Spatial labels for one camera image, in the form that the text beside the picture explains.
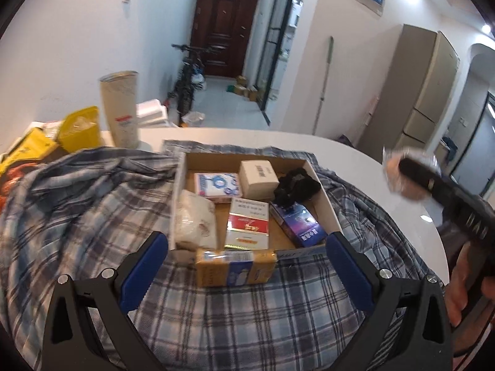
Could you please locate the blue hanging cloth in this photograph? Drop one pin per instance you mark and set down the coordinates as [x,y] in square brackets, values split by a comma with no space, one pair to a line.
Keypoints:
[449,148]

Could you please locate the tall beige tumbler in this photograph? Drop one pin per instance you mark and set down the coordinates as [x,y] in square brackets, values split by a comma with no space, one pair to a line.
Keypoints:
[120,112]

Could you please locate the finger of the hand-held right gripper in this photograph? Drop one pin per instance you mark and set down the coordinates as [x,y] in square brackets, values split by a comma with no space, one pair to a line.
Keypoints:
[419,174]

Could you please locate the round ceiling light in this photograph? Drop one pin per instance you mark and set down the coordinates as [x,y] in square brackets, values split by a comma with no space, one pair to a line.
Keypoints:
[486,28]

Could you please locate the yellow translucent container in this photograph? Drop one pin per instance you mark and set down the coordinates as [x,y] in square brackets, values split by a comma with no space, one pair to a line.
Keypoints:
[79,131]

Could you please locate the red and white cigarette box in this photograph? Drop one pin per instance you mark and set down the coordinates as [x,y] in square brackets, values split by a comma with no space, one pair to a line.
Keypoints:
[247,224]

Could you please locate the yellow plastic bag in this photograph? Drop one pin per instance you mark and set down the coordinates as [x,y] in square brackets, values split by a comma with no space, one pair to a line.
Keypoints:
[29,148]

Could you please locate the clear plastic bag on floor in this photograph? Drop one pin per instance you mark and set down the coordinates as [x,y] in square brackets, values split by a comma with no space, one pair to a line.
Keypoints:
[192,119]

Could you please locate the gold packet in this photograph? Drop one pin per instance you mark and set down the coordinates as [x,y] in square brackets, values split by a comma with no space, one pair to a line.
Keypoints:
[236,270]

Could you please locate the dark red entrance door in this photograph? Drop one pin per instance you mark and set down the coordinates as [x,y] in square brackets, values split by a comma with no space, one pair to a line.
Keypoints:
[224,27]

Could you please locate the small cardboard boxes by door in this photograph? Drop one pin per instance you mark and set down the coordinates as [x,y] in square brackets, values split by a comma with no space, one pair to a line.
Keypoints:
[243,89]

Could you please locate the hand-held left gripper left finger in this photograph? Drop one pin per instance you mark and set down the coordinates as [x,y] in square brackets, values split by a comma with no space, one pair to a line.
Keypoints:
[143,274]

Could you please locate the blue plaid shirt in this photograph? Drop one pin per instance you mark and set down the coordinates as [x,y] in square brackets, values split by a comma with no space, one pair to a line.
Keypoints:
[247,324]

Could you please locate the shallow cardboard box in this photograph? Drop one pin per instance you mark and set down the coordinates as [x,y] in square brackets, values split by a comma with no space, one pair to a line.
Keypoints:
[222,216]

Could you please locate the orange red plastic bag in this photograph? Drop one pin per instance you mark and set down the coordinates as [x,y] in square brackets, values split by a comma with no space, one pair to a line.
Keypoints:
[11,181]

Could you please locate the black framed glass door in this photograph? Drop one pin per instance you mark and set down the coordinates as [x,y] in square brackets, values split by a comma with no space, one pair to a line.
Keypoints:
[278,46]

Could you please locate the white plastic bag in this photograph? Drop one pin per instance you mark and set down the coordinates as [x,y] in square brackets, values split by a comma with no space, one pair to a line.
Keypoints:
[199,81]

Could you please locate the white and blue packet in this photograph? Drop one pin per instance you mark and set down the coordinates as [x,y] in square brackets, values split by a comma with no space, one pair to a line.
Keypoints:
[216,186]

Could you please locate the white box with barcode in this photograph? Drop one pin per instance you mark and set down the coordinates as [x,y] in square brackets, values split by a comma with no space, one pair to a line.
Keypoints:
[257,179]

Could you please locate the white tissue packet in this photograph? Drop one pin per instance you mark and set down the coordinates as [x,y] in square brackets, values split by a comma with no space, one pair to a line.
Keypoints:
[193,220]

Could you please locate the black pouch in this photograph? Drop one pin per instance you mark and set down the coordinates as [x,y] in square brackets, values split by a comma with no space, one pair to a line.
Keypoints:
[296,189]

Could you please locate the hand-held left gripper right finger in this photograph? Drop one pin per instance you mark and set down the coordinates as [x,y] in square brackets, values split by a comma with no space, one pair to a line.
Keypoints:
[350,274]

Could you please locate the white foam box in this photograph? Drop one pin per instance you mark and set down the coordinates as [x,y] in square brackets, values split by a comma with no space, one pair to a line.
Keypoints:
[152,114]

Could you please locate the pink puff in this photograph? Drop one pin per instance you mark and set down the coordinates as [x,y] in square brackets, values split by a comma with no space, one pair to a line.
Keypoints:
[392,170]

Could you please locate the black bicycle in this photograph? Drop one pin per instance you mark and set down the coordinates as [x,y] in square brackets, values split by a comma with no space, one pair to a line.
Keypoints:
[187,81]

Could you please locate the person's right hand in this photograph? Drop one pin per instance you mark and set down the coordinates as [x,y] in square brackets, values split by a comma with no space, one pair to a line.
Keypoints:
[458,282]

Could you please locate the beige refrigerator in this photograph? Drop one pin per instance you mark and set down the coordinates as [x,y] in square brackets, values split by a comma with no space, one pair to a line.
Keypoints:
[413,96]

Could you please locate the purple cigarette box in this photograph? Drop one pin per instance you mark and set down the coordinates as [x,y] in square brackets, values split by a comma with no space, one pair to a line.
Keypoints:
[297,226]

